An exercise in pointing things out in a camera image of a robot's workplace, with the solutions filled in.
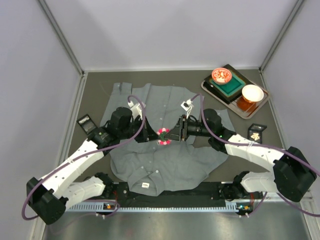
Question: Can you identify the white and orange cup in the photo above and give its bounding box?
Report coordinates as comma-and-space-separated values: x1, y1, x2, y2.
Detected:
241, 84, 264, 103

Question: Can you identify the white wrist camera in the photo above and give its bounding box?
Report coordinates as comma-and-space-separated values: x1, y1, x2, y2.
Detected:
180, 99, 194, 119
127, 101, 143, 120

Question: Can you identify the gold leaf brooch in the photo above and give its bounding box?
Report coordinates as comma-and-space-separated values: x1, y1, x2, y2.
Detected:
249, 132, 261, 142

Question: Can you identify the brown plastic tray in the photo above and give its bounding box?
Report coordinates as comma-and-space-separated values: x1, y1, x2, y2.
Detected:
200, 80, 270, 120

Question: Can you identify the grey button-up shirt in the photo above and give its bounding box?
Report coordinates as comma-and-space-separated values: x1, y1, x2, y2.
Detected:
100, 82, 228, 197

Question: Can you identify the grey slotted cable duct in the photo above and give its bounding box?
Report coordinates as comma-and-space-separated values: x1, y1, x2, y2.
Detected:
66, 201, 251, 213

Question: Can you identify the black right jewellery box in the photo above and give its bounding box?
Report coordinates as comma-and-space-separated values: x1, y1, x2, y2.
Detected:
247, 123, 267, 144

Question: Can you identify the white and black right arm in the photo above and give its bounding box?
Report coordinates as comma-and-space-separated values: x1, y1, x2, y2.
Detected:
165, 108, 317, 202

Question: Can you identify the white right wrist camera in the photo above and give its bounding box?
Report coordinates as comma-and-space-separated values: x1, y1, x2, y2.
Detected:
180, 99, 194, 119

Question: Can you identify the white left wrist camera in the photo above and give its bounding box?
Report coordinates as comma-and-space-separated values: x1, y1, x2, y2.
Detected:
127, 101, 143, 120

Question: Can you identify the red patterned bowl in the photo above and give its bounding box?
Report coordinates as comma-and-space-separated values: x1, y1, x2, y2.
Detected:
211, 67, 233, 85

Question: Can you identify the black jewellery box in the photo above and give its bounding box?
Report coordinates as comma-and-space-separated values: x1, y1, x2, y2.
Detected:
247, 123, 267, 144
76, 114, 98, 135

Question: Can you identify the green square dish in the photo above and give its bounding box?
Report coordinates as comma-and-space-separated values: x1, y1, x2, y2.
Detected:
210, 74, 246, 98

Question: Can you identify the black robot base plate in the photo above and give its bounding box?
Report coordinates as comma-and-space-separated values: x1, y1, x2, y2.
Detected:
91, 182, 263, 208

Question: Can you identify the amber glass dish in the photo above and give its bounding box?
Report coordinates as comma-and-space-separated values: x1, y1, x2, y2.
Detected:
236, 96, 257, 113

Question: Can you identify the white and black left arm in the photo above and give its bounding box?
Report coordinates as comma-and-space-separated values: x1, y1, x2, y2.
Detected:
21, 103, 158, 225

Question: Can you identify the black left jewellery box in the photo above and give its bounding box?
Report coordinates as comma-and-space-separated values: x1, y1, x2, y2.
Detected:
76, 114, 98, 135

